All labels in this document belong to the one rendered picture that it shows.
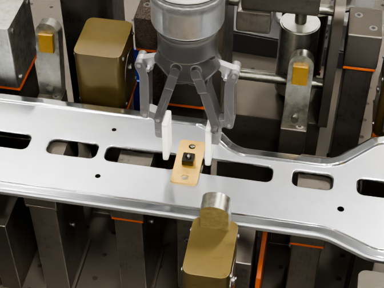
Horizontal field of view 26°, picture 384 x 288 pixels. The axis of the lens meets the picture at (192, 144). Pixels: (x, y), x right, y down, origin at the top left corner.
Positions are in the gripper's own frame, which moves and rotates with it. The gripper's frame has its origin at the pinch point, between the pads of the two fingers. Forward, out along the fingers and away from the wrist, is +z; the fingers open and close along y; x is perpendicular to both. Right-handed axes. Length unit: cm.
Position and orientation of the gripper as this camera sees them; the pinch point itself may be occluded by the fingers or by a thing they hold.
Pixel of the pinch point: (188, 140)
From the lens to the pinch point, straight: 115.3
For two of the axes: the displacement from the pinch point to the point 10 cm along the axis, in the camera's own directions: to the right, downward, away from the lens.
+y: -9.8, -1.3, 1.2
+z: 0.0, 7.0, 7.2
